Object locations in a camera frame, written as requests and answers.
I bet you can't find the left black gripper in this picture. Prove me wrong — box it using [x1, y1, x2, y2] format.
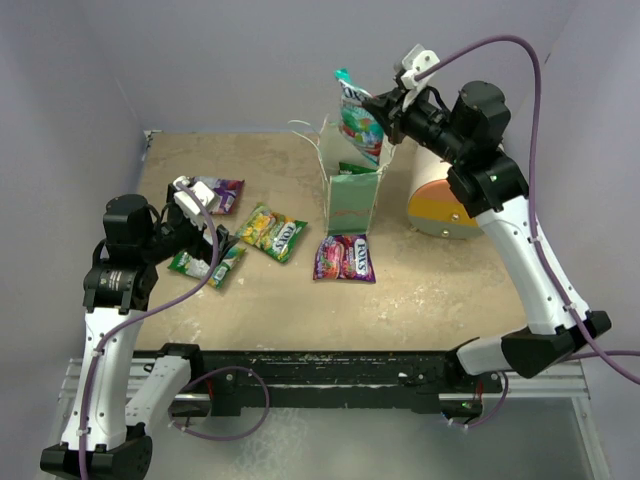
[140, 185, 237, 266]

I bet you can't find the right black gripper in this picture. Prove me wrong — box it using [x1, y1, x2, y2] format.
[362, 84, 469, 165]

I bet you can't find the teal Fox's candy bag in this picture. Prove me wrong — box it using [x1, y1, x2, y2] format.
[334, 68, 384, 166]

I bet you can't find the green snack packet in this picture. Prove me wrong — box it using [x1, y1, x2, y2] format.
[339, 162, 377, 175]
[166, 244, 247, 291]

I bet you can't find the green paper bag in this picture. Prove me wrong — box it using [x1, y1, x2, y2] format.
[288, 120, 395, 235]

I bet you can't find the white round drawer box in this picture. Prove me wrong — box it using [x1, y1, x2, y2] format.
[407, 147, 483, 240]

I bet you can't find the purple Fox's candy bag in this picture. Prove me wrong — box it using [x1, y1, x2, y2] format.
[313, 234, 376, 284]

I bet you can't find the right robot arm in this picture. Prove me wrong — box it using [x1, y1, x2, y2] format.
[363, 81, 611, 391]

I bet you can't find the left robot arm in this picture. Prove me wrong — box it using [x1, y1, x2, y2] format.
[40, 185, 218, 479]

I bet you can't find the yellow green Fox's candy bag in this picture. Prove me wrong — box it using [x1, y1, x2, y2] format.
[235, 202, 308, 264]

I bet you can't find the purple snack packet back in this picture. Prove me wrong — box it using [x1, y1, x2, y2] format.
[194, 176, 245, 215]

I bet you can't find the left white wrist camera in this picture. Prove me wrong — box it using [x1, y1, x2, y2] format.
[170, 176, 221, 226]

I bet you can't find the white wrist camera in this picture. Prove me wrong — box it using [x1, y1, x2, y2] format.
[170, 176, 221, 226]
[394, 44, 440, 112]

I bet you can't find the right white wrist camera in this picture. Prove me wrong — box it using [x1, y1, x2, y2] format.
[394, 44, 440, 112]

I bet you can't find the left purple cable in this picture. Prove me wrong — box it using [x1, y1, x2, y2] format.
[77, 182, 272, 480]

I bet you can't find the purple cable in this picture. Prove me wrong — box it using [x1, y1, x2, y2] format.
[77, 182, 272, 480]
[412, 34, 640, 430]

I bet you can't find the black base frame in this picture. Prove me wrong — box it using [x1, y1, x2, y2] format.
[129, 342, 504, 418]

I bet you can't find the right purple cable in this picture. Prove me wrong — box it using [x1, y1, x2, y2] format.
[412, 34, 640, 430]

